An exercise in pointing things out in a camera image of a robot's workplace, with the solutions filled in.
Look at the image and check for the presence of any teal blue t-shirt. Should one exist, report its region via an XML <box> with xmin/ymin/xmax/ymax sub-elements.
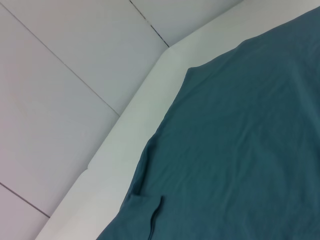
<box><xmin>96</xmin><ymin>6</ymin><xmax>320</xmax><ymax>240</ymax></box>

